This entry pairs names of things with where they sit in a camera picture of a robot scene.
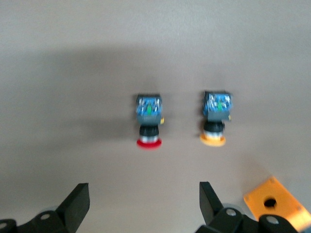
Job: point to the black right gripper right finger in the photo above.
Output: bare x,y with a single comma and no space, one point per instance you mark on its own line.
213,208

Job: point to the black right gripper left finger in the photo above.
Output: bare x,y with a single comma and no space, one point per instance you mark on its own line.
75,208

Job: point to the red push button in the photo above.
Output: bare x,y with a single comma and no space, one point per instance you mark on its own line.
148,114

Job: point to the orange button box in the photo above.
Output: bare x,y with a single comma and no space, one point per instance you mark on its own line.
284,194

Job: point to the yellow push button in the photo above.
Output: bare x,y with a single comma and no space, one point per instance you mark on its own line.
216,109

